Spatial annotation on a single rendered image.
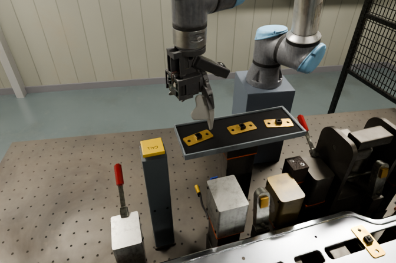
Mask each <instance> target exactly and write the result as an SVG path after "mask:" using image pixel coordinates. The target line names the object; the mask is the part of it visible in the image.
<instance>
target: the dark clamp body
mask: <svg viewBox="0 0 396 263"><path fill-rule="evenodd" d="M302 159H303V160H304V161H305V163H306V164H307V165H308V166H309V169H308V172H307V176H306V179H305V181H304V182H302V184H301V189H302V191H303V192H304V194H305V198H304V200H303V204H302V206H301V209H300V212H299V215H298V218H297V223H301V222H306V221H310V220H312V219H314V217H315V215H316V212H317V210H318V208H319V205H320V203H323V202H325V198H326V195H327V193H328V191H329V188H330V186H331V183H332V181H333V179H334V176H335V174H334V172H333V171H332V170H331V169H330V168H329V167H328V166H327V165H326V164H325V162H324V161H323V160H322V159H321V158H320V157H319V156H317V157H313V156H308V157H303V158H302ZM297 223H295V224H297ZM295 224H292V225H295Z"/></svg>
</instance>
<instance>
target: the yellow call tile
mask: <svg viewBox="0 0 396 263"><path fill-rule="evenodd" d="M140 144H141V149H142V154H143V157H144V158H145V157H151V156H157V155H160V154H165V150H164V146H163V142H162V139H161V137H160V138H156V139H150V140H144V141H141V142H140Z"/></svg>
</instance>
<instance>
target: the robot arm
mask: <svg viewBox="0 0 396 263"><path fill-rule="evenodd" d="M244 1H245V0H171V15H172V31H173V44H174V47H170V48H166V51H167V69H165V76H166V88H169V90H170V92H169V95H175V96H176V97H177V98H178V99H179V101H181V102H184V101H185V100H187V99H190V98H193V95H195V94H198V93H199V92H202V95H201V94H198V95H197V96H196V98H195V102H196V108H195V109H194V110H193V111H192V112H191V117H192V119H193V120H207V123H208V127H209V130H211V129H212V128H213V122H214V115H215V111H214V108H215V104H214V98H213V92H212V88H211V86H210V84H209V79H208V75H207V72H209V73H212V74H214V75H215V76H217V77H222V78H227V77H228V75H229V73H230V70H229V69H228V68H226V66H225V65H224V64H223V63H221V62H216V61H213V60H211V59H209V58H207V57H204V56H202V54H204V53H205V52H206V40H207V15H208V14H212V13H214V12H219V11H222V10H225V9H232V8H234V7H235V6H238V5H240V4H242V3H243V2H244ZM322 3H323V0H295V1H294V7H293V18H292V28H291V30H290V31H288V28H287V27H286V26H283V25H265V26H262V27H260V28H258V30H257V31H256V36H255V45H254V50H253V60H252V64H251V66H250V68H249V70H248V72H247V74H246V81H247V82H248V83H249V84H250V85H251V86H253V87H256V88H261V89H274V88H278V87H279V86H281V84H282V80H283V76H282V69H281V65H284V66H285V67H289V68H291V69H294V70H296V71H297V72H302V73H305V74H308V73H311V72H313V70H314V69H316V67H317V66H318V65H319V63H320V62H321V60H322V59H323V57H324V54H325V51H326V45H325V44H324V43H321V33H320V32H319V31H318V26H319V19H320V15H321V9H322ZM206 71H207V72H206ZM167 75H168V77H167ZM167 81H168V83H167Z"/></svg>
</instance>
